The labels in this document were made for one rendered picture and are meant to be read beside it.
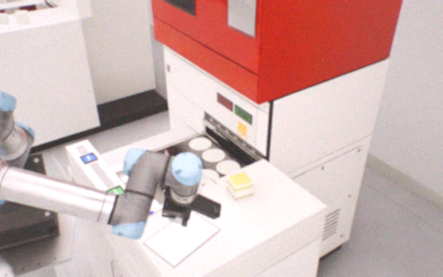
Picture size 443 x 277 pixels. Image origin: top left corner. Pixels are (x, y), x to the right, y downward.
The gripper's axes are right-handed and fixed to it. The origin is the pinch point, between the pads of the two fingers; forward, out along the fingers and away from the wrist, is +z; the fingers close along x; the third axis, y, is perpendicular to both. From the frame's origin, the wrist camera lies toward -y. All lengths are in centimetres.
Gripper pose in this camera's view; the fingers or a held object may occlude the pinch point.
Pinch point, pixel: (186, 221)
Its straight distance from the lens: 138.9
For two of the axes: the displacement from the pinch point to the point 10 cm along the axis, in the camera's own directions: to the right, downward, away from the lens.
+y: -9.8, -2.1, -0.3
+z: -1.4, 5.4, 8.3
